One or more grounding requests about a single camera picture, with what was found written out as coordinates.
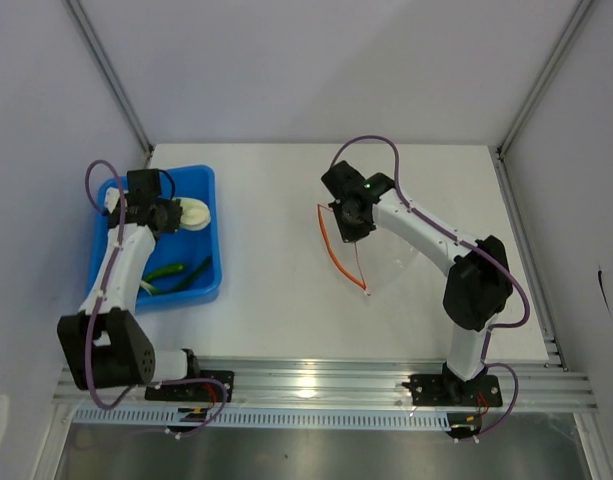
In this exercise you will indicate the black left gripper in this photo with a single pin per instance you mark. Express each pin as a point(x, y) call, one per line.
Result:
point(175, 214)

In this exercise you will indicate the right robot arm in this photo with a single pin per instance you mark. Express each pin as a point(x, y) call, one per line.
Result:
point(476, 288)

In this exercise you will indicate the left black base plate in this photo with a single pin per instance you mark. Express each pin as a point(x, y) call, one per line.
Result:
point(195, 392)

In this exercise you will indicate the aluminium mounting rail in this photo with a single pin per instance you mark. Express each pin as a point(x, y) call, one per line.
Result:
point(377, 385)

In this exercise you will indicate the green onion stalk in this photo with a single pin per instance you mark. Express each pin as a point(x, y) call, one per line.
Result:
point(149, 288)

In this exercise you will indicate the aluminium frame post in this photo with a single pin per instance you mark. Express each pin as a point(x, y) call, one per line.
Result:
point(100, 57)
point(500, 155)

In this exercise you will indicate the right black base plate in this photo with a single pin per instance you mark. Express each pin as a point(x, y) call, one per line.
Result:
point(434, 390)

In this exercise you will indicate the blue plastic bin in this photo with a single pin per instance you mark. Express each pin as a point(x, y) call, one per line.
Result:
point(188, 247)

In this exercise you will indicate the green chili pepper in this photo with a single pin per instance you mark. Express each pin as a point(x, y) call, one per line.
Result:
point(188, 281)
point(165, 271)

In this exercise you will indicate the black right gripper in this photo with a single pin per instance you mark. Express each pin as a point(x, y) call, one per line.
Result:
point(350, 234)

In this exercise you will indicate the right aluminium frame post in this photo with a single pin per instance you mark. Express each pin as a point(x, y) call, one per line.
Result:
point(500, 155)

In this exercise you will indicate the white slotted cable duct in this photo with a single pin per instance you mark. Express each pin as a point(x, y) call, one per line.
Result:
point(270, 418)

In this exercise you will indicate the left aluminium frame post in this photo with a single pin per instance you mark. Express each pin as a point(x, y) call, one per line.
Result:
point(100, 57)

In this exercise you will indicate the white cauliflower with leaves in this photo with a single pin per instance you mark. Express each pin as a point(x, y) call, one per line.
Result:
point(195, 215)

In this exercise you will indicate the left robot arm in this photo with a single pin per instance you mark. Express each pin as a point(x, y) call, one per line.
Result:
point(103, 343)

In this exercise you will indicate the clear zip top bag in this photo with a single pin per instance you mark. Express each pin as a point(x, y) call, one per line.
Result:
point(369, 264)

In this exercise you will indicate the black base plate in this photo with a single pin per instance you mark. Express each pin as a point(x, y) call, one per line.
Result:
point(195, 392)
point(434, 390)

